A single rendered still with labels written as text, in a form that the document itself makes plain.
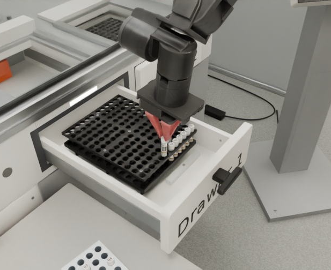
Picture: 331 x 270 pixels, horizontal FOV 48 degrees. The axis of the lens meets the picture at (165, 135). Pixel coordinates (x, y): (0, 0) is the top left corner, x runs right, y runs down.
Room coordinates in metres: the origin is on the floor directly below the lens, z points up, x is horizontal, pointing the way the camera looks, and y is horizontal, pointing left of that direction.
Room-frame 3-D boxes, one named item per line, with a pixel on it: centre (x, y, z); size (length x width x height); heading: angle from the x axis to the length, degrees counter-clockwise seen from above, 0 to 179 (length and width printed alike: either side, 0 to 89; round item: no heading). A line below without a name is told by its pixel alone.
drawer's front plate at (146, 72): (0.92, -0.02, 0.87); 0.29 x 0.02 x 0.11; 143
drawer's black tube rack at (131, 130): (0.60, 0.08, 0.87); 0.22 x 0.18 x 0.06; 53
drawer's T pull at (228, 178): (0.46, -0.11, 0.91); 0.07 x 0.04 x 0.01; 143
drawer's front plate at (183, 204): (0.48, -0.09, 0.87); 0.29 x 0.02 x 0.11; 143
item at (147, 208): (0.60, 0.08, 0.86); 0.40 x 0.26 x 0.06; 53
